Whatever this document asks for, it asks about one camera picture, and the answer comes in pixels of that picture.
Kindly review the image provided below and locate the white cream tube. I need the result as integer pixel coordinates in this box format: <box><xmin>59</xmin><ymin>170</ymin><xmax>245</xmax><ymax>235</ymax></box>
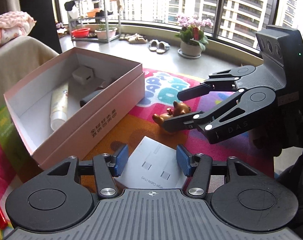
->
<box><xmin>50</xmin><ymin>82</ymin><xmax>69</xmax><ymax>131</ymax></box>

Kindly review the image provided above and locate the pink cardboard box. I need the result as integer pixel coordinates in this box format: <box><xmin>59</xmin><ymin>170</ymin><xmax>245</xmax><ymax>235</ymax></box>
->
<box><xmin>4</xmin><ymin>47</ymin><xmax>145</xmax><ymax>169</ymax></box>

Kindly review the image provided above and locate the red plastic basin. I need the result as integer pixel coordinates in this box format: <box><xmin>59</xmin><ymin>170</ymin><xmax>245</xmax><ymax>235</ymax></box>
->
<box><xmin>71</xmin><ymin>28</ymin><xmax>90</xmax><ymax>38</ymax></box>

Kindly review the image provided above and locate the grey charger retail box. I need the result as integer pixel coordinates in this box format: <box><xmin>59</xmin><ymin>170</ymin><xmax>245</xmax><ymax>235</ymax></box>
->
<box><xmin>116</xmin><ymin>137</ymin><xmax>187</xmax><ymax>189</ymax></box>

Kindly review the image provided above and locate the beige slippers pair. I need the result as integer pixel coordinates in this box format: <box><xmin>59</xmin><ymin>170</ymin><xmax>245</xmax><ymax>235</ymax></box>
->
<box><xmin>119</xmin><ymin>34</ymin><xmax>148</xmax><ymax>44</ymax></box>

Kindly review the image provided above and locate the brown toy animal figurine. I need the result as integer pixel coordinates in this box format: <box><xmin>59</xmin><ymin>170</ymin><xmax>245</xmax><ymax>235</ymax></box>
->
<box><xmin>152</xmin><ymin>101</ymin><xmax>191</xmax><ymax>127</ymax></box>

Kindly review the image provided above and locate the potted pink orchid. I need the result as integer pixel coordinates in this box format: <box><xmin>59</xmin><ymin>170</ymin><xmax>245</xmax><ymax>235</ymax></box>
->
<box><xmin>175</xmin><ymin>15</ymin><xmax>213</xmax><ymax>59</ymax></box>

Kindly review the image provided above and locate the grey slippers pair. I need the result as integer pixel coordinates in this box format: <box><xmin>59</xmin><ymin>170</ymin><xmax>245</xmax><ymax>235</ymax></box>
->
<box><xmin>149</xmin><ymin>40</ymin><xmax>170</xmax><ymax>54</ymax></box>

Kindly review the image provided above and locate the colourful cartoon play mat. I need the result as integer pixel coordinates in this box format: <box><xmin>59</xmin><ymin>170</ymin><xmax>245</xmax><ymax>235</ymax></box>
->
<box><xmin>0</xmin><ymin>68</ymin><xmax>277</xmax><ymax>240</ymax></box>

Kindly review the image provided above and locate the floral pink blanket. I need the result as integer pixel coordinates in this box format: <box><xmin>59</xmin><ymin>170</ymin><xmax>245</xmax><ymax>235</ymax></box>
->
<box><xmin>0</xmin><ymin>11</ymin><xmax>36</xmax><ymax>47</ymax></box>

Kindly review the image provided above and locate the metal balcony shelf rack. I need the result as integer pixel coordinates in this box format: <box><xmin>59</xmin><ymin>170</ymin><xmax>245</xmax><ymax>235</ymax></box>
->
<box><xmin>65</xmin><ymin>0</ymin><xmax>121</xmax><ymax>43</ymax></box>

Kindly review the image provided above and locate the black cylindrical cup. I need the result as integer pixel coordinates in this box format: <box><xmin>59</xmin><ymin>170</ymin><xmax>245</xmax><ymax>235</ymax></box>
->
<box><xmin>80</xmin><ymin>89</ymin><xmax>103</xmax><ymax>107</ymax></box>

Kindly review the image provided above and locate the beige covered sofa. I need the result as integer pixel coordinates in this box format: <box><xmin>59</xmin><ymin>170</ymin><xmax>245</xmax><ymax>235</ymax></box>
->
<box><xmin>0</xmin><ymin>36</ymin><xmax>58</xmax><ymax>108</ymax></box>

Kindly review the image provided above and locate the white power adapter plug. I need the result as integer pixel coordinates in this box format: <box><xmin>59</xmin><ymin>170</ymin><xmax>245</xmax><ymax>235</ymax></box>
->
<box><xmin>72</xmin><ymin>66</ymin><xmax>94</xmax><ymax>85</ymax></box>

